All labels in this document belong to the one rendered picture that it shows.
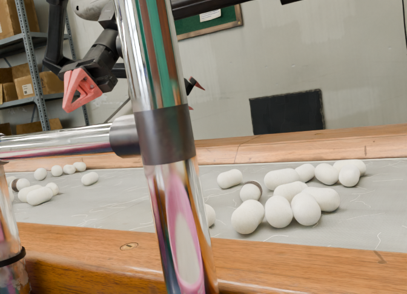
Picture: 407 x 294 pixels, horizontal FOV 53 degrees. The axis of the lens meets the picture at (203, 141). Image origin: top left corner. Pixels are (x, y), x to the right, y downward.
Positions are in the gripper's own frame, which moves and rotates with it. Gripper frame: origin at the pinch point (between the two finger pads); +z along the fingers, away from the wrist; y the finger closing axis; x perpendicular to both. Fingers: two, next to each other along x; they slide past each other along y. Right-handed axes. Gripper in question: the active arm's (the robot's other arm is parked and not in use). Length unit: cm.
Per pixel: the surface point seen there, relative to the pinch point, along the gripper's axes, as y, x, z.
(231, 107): -69, 127, -131
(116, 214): 29.4, -3.1, 23.4
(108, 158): 4.6, 10.0, 4.5
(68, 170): -0.6, 7.3, 8.9
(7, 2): -204, 19, -152
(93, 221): 28.4, -4.6, 25.2
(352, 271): 57, -12, 31
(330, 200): 52, -3, 21
